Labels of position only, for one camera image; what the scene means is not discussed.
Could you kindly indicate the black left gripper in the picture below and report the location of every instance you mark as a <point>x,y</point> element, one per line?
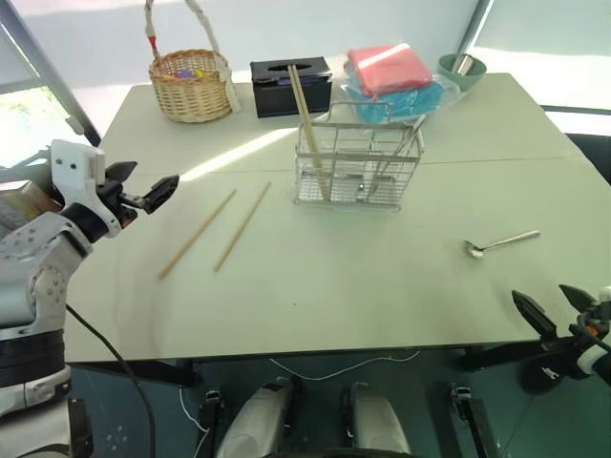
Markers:
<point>114,196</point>

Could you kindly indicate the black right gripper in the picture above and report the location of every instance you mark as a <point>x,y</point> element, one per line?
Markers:
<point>551,369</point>

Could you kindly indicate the wooden chopstick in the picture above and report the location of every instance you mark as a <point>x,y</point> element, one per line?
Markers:
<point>198,234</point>
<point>242,227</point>
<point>303,121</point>
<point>310,125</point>

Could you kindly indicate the silver metal spoon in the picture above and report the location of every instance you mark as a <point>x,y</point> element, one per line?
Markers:
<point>501,241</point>

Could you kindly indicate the brown cardboard box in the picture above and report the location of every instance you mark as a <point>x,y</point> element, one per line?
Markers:
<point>28,200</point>

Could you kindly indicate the purple item in basket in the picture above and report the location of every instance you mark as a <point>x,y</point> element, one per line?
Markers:
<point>185,74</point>

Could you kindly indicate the yellow item in basket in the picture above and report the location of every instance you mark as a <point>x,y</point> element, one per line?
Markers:
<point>200,73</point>

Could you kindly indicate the black stand foot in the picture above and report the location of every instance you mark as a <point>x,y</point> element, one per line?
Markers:
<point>212,420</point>
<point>477,424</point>

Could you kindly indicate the black tissue box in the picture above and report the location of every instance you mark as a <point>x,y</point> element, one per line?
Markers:
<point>277,97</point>

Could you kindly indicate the silver right robot leg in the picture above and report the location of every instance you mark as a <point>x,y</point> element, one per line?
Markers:
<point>377,420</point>

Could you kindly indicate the silver robot leg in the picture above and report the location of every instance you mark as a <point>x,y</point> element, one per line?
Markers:
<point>258,420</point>
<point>377,420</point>

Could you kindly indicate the silver metal cutlery piece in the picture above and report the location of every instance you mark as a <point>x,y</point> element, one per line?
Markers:
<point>406,143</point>

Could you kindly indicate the green bowl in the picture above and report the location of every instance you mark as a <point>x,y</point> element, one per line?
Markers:
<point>470,78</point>

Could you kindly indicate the blue cloth in plastic bag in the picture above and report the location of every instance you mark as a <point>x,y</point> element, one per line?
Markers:
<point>420,101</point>

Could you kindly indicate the silver left robot leg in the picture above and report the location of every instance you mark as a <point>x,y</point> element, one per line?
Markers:
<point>258,420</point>

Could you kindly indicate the silver robot torso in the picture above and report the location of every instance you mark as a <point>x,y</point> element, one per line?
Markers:
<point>33,424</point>

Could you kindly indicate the pink cloth in plastic bag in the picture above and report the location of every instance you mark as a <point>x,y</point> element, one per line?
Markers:
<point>389,69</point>

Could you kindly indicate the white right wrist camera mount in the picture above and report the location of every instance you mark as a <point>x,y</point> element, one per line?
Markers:
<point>591,361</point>

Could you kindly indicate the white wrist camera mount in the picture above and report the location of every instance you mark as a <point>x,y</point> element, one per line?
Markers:
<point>71,164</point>
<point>591,361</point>

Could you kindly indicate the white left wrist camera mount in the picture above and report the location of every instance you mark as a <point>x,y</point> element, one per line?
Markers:
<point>71,164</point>

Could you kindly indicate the dark window frame bar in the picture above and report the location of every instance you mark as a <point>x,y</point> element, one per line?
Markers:
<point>475,24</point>
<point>52,71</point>

